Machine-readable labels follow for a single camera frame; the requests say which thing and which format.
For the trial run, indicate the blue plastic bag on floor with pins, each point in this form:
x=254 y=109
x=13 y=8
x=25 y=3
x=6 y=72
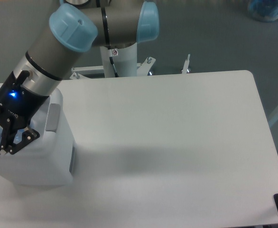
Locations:
x=263 y=10

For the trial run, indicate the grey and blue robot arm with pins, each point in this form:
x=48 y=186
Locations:
x=73 y=29

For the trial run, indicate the white trash can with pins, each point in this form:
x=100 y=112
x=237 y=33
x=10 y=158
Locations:
x=49 y=159

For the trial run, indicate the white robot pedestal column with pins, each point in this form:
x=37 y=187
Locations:
x=119 y=61

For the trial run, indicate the white pedestal base frame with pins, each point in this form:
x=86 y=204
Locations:
x=143 y=69

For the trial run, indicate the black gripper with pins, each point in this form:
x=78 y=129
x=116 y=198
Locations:
x=17 y=106

